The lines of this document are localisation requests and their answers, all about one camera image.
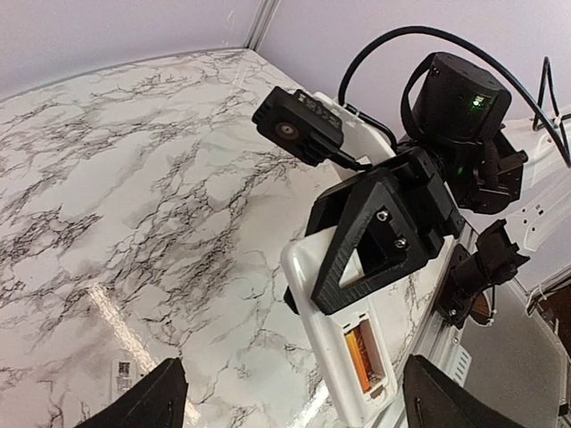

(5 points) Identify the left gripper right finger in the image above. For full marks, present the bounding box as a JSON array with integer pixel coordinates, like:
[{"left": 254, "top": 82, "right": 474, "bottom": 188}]
[{"left": 403, "top": 355, "right": 521, "bottom": 428}]

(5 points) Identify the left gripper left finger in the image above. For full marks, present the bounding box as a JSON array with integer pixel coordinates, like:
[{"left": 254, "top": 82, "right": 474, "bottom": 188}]
[{"left": 79, "top": 358, "right": 187, "bottom": 428}]

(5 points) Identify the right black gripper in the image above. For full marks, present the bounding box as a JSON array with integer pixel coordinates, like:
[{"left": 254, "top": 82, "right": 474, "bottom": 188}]
[{"left": 306, "top": 147, "right": 463, "bottom": 315}]

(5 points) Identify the white remote control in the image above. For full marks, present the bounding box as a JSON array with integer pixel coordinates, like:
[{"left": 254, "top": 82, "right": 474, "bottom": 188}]
[{"left": 281, "top": 227, "right": 398, "bottom": 427}]

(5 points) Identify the orange battery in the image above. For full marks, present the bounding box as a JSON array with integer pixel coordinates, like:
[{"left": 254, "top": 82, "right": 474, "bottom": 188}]
[{"left": 344, "top": 327, "right": 373, "bottom": 392}]

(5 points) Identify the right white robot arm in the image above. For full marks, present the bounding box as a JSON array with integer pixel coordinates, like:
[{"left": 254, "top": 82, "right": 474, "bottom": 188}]
[{"left": 307, "top": 52, "right": 527, "bottom": 315}]

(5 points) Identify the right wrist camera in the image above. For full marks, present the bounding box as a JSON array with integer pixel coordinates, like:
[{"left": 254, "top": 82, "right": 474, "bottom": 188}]
[{"left": 251, "top": 86, "right": 398, "bottom": 173}]

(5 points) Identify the front aluminium rail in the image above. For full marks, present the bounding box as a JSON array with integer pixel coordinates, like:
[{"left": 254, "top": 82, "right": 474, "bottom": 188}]
[{"left": 380, "top": 243, "right": 570, "bottom": 427}]

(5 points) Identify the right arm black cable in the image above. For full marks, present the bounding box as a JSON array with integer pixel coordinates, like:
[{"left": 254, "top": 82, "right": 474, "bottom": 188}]
[{"left": 337, "top": 25, "right": 571, "bottom": 169}]

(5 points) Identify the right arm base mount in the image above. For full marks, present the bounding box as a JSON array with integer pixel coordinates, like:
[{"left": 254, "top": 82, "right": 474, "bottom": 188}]
[{"left": 435, "top": 219, "right": 530, "bottom": 329}]

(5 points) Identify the right aluminium frame post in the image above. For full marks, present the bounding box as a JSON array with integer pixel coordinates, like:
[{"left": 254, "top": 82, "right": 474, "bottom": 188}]
[{"left": 244, "top": 0, "right": 280, "bottom": 51}]

